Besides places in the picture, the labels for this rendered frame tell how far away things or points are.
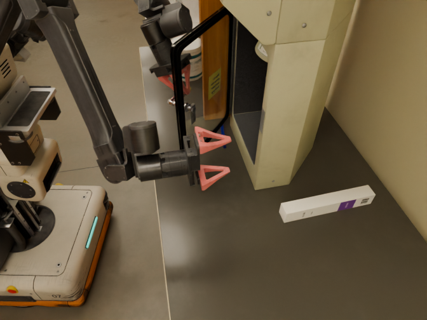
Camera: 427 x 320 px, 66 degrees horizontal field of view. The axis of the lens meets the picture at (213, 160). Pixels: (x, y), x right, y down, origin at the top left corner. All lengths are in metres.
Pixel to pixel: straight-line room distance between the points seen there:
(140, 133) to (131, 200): 1.57
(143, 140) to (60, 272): 1.16
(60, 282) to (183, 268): 0.94
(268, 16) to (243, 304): 0.63
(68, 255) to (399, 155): 1.46
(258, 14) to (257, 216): 0.54
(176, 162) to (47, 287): 1.18
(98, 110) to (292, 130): 0.48
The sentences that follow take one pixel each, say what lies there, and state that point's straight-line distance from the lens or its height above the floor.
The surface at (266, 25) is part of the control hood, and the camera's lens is 0.70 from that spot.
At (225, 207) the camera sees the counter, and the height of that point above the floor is 0.94.
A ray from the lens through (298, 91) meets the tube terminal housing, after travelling 0.81.
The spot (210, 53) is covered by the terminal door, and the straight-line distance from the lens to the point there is 0.92.
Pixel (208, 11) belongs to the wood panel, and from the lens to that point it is 1.06.
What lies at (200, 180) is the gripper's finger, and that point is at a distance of 0.76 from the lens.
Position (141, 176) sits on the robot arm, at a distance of 0.71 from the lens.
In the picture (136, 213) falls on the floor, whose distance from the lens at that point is 2.17.
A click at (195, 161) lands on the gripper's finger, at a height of 1.23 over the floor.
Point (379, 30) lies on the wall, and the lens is 1.17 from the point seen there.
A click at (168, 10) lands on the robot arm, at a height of 1.41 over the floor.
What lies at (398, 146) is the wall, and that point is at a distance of 1.13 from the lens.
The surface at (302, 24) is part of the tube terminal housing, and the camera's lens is 0.73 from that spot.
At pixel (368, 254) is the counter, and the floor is 0.94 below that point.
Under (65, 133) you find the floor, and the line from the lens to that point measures 2.88.
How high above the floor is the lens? 1.73
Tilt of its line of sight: 46 degrees down
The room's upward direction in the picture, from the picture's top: straight up
